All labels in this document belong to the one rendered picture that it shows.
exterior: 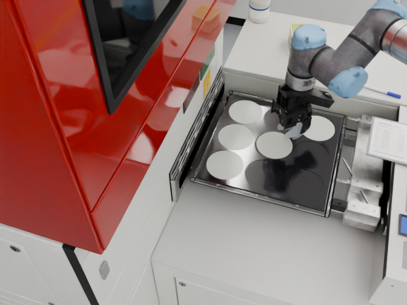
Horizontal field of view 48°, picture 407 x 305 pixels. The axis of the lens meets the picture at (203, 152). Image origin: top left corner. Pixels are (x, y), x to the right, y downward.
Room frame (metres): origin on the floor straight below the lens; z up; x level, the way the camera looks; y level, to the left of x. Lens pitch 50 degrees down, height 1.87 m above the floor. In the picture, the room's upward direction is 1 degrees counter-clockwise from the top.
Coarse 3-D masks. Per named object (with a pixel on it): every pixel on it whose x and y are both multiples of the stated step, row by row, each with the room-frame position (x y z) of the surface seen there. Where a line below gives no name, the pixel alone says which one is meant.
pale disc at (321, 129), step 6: (312, 120) 0.94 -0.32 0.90; (318, 120) 0.94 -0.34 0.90; (324, 120) 0.94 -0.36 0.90; (312, 126) 0.92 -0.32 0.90; (318, 126) 0.92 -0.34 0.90; (324, 126) 0.92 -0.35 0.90; (330, 126) 0.92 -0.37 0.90; (306, 132) 0.90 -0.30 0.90; (312, 132) 0.90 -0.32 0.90; (318, 132) 0.90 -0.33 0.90; (324, 132) 0.90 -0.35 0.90; (330, 132) 0.90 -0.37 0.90; (312, 138) 0.87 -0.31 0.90; (318, 138) 0.87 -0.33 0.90; (324, 138) 0.87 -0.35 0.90
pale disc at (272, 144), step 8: (264, 136) 0.88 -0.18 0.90; (272, 136) 0.88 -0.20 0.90; (280, 136) 0.88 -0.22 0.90; (264, 144) 0.85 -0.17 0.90; (272, 144) 0.85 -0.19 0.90; (280, 144) 0.85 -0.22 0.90; (288, 144) 0.85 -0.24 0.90; (264, 152) 0.82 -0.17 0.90; (272, 152) 0.82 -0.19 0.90; (280, 152) 0.82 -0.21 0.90; (288, 152) 0.82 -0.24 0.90
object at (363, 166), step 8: (360, 128) 0.93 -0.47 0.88; (360, 136) 0.89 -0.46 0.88; (368, 136) 0.89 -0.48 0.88; (360, 144) 0.86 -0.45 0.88; (360, 152) 0.83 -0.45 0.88; (352, 160) 0.81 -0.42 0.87; (360, 160) 0.80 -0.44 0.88; (368, 160) 0.80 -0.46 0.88; (376, 160) 0.80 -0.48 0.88; (352, 168) 0.78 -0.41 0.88; (360, 168) 0.78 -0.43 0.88; (368, 168) 0.78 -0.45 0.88; (376, 168) 0.77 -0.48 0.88; (360, 176) 0.75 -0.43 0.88; (368, 176) 0.75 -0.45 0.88; (376, 176) 0.75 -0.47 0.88; (352, 192) 0.69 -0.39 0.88; (360, 200) 0.67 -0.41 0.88; (368, 200) 0.67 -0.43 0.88; (376, 200) 0.67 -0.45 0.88; (344, 216) 0.62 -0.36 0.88; (344, 224) 0.61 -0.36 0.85; (352, 224) 0.61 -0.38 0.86; (360, 224) 0.60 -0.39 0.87; (368, 224) 0.60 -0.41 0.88; (376, 224) 0.60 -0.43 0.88
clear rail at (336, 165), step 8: (344, 120) 0.94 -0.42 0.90; (344, 128) 0.91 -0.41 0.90; (344, 136) 0.88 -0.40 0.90; (336, 152) 0.82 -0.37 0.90; (336, 160) 0.79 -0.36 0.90; (336, 168) 0.76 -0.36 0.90; (336, 176) 0.73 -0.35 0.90; (328, 192) 0.68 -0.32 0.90; (328, 200) 0.66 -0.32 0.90; (328, 208) 0.63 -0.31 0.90; (328, 216) 0.61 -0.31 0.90
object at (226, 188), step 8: (200, 184) 0.72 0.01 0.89; (208, 184) 0.71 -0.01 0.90; (216, 184) 0.71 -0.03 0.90; (232, 192) 0.69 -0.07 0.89; (240, 192) 0.68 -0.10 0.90; (248, 192) 0.68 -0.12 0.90; (264, 200) 0.66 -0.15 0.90; (272, 200) 0.66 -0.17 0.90; (280, 200) 0.66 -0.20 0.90; (296, 208) 0.64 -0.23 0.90; (304, 208) 0.63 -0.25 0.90; (312, 208) 0.63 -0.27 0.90; (320, 216) 0.61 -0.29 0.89
